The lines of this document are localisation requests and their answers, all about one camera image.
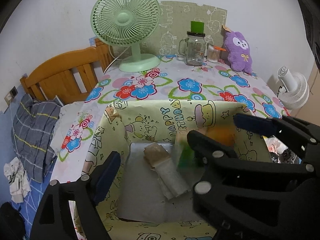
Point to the yellow cartoon printed box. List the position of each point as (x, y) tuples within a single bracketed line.
[(140, 120)]

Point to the green cylinder cap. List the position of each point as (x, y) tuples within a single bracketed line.
[(197, 27)]

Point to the yellow cartoon tissue pack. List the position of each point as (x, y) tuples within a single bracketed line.
[(186, 155)]

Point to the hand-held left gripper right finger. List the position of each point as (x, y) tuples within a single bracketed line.
[(200, 161)]

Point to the grey plaid pillow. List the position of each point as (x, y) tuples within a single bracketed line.
[(32, 135)]

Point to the cotton swab container orange lid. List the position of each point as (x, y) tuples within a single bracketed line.
[(213, 53)]

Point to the glass jar mug black lid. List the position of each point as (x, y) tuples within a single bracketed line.
[(193, 50)]

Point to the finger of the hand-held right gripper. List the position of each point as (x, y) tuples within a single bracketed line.
[(225, 180), (252, 125)]

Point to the beige door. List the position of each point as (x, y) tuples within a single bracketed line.
[(314, 85)]

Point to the green desk fan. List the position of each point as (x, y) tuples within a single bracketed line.
[(125, 17)]

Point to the colourful clutter pile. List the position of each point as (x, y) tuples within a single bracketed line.
[(275, 147)]

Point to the white clip fan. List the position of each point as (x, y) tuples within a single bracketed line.
[(295, 90)]

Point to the purple plush bunny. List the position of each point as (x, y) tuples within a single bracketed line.
[(238, 52)]

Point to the pink white wet wipes pack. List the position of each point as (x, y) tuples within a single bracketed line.
[(167, 175)]

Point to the wall socket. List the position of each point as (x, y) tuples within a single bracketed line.
[(11, 95)]

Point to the blue checked bed sheet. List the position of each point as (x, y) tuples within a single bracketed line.
[(37, 195)]

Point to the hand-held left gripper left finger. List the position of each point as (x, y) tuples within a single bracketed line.
[(107, 177)]

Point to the white crumpled cloth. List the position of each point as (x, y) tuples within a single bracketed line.
[(16, 180)]

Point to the printed cardboard backboard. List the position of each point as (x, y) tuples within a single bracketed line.
[(175, 12)]

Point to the black bag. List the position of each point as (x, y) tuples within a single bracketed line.
[(10, 220)]

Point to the white crumpled sheet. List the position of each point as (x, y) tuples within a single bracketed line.
[(67, 122)]

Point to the wooden bed headboard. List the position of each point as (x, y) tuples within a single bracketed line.
[(57, 70)]

